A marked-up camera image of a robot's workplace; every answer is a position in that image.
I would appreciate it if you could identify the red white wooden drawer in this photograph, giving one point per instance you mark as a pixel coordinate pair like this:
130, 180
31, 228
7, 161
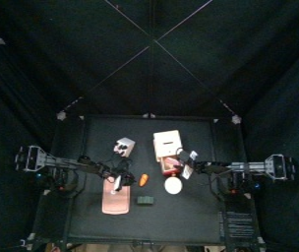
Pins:
169, 164

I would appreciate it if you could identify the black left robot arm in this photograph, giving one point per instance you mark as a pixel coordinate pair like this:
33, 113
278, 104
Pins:
56, 161

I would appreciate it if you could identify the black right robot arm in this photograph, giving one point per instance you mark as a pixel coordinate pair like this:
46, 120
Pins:
252, 167

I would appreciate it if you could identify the orange carrot toy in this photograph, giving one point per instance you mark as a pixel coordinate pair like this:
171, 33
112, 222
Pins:
142, 179

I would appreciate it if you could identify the pink tray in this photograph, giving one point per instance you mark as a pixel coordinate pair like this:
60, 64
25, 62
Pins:
116, 201

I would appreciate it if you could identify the white round plate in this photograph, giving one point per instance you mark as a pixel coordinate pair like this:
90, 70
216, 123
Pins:
172, 185

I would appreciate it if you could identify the green sliced block toy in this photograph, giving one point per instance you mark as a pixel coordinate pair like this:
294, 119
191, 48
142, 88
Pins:
145, 200

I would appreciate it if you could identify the white small appliance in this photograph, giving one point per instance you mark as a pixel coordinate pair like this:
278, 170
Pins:
124, 146

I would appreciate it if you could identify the white printed label sticker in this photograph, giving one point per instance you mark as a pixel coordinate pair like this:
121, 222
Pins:
237, 223

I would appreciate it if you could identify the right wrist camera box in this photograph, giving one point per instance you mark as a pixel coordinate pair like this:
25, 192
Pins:
183, 155

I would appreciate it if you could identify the vertical metal frame pole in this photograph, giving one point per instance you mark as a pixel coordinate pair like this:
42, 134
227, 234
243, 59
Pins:
151, 65

